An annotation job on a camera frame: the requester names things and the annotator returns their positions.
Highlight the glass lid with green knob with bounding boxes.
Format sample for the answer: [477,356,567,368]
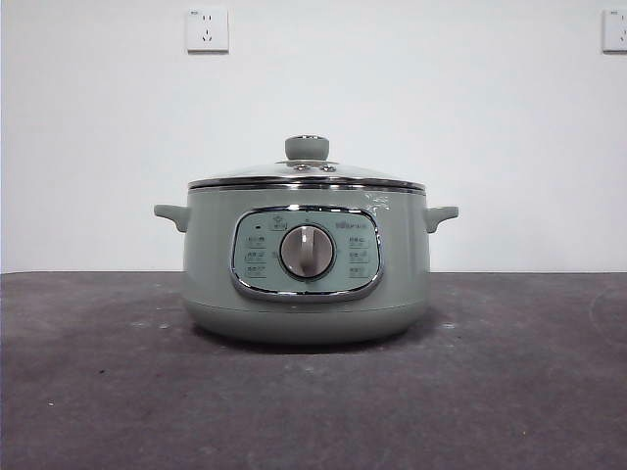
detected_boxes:
[188,134,426,192]

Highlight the pale green electric pot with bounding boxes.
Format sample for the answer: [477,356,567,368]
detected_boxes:
[153,187,460,343]

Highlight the white wall socket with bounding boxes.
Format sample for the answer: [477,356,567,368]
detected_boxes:
[602,9,627,55]
[185,9,230,55]

